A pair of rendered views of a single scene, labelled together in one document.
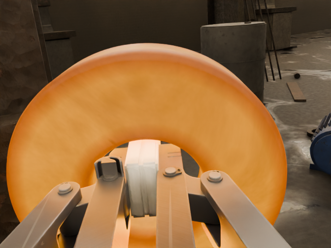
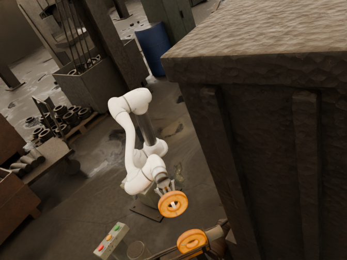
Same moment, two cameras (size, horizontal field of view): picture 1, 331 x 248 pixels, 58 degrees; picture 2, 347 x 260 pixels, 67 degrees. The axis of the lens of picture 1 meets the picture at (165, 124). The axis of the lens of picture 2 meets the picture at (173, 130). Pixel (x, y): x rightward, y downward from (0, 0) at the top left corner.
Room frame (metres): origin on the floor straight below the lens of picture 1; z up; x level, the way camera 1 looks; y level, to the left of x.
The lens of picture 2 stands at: (1.08, 0.06, 1.96)
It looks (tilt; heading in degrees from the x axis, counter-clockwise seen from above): 35 degrees down; 174
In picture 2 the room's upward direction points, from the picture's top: 23 degrees counter-clockwise
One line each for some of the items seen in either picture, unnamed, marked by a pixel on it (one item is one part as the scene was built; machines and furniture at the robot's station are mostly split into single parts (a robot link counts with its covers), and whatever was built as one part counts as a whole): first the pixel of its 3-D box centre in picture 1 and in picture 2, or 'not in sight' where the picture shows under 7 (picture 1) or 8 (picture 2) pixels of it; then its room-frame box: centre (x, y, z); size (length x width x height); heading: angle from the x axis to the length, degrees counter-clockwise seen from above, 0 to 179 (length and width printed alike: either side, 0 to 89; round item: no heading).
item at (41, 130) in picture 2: not in sight; (66, 117); (-3.12, -1.03, 0.22); 1.20 x 0.81 x 0.44; 119
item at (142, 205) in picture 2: not in sight; (150, 190); (-0.79, -0.17, 0.16); 0.40 x 0.40 x 0.31; 37
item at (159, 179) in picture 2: not in sight; (163, 182); (0.00, 0.01, 0.92); 0.09 x 0.08 x 0.07; 0
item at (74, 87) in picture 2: not in sight; (104, 76); (-3.57, -0.19, 0.43); 1.23 x 0.93 x 0.87; 122
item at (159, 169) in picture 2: not in sight; (160, 175); (-0.08, 0.01, 0.91); 0.09 x 0.06 x 0.09; 90
